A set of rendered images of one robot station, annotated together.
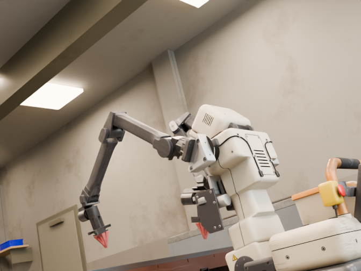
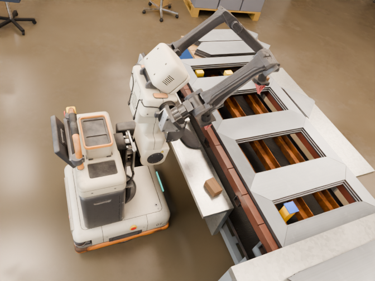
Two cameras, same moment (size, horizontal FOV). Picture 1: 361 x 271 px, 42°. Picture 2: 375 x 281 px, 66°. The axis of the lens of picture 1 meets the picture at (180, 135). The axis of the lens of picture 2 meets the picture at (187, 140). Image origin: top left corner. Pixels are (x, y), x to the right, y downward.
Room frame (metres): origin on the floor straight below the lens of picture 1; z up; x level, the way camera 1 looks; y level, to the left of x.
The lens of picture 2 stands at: (2.39, -1.23, 2.13)
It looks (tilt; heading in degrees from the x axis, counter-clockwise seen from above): 48 degrees down; 107
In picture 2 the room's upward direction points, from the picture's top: 16 degrees clockwise
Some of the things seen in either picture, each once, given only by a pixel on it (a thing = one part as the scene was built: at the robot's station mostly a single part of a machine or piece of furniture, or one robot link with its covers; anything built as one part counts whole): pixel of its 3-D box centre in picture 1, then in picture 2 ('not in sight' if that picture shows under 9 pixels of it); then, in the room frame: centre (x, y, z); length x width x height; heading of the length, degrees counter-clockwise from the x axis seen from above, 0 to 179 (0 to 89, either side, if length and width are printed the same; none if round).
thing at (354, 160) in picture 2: not in sight; (308, 115); (2.67, 0.85, 0.73); 1.20 x 0.26 x 0.03; 140
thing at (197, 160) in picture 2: not in sight; (179, 131); (1.91, 0.08, 0.66); 1.30 x 0.20 x 0.03; 140
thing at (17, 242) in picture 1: (11, 245); not in sight; (7.67, 3.11, 1.93); 0.36 x 0.25 x 0.12; 50
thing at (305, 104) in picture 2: not in sight; (300, 99); (2.56, 0.94, 0.77); 0.45 x 0.20 x 0.04; 140
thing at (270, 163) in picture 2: not in sight; (253, 138); (2.38, 0.34, 0.70); 1.66 x 0.08 x 0.05; 140
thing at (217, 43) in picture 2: not in sight; (229, 43); (1.76, 1.20, 0.82); 0.80 x 0.40 x 0.06; 50
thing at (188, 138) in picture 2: not in sight; (188, 137); (2.00, 0.04, 0.69); 0.20 x 0.10 x 0.03; 153
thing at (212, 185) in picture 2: not in sight; (212, 187); (2.31, -0.22, 0.70); 0.10 x 0.06 x 0.05; 152
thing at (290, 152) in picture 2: not in sight; (277, 134); (2.51, 0.50, 0.70); 1.66 x 0.08 x 0.05; 140
